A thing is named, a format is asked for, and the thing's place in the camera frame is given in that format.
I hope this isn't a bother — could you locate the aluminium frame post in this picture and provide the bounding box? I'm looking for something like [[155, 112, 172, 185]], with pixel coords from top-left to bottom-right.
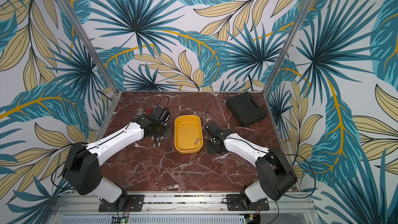
[[263, 0, 314, 96], [56, 0, 119, 94]]

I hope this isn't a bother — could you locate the aluminium frame post right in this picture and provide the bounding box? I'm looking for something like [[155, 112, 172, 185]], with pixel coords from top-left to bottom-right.
[[263, 0, 314, 96]]

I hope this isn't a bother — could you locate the yellow plastic storage tray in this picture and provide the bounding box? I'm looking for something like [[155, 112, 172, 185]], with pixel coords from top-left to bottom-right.
[[174, 115, 204, 154]]

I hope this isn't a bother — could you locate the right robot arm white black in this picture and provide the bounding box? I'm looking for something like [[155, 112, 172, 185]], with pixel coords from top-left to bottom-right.
[[205, 121, 297, 203]]

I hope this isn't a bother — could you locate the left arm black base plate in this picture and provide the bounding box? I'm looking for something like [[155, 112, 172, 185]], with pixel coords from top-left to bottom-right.
[[98, 194, 145, 212]]

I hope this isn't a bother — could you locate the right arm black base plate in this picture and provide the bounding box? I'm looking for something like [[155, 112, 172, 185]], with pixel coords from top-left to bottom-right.
[[225, 194, 269, 211]]

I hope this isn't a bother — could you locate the black tool case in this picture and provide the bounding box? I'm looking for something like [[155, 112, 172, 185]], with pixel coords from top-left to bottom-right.
[[226, 92, 267, 128]]

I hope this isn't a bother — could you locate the steel valve with red handwheel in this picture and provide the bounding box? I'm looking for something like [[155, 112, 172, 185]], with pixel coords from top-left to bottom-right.
[[135, 108, 152, 117]]

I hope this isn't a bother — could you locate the aluminium frame post left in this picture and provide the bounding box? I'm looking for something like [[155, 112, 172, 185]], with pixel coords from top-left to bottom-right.
[[56, 0, 119, 94]]

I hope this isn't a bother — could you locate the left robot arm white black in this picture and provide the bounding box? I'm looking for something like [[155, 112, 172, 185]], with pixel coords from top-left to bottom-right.
[[61, 105, 170, 211]]

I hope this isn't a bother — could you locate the aluminium front rail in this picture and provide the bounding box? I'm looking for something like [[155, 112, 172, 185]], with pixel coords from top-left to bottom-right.
[[46, 191, 321, 224]]

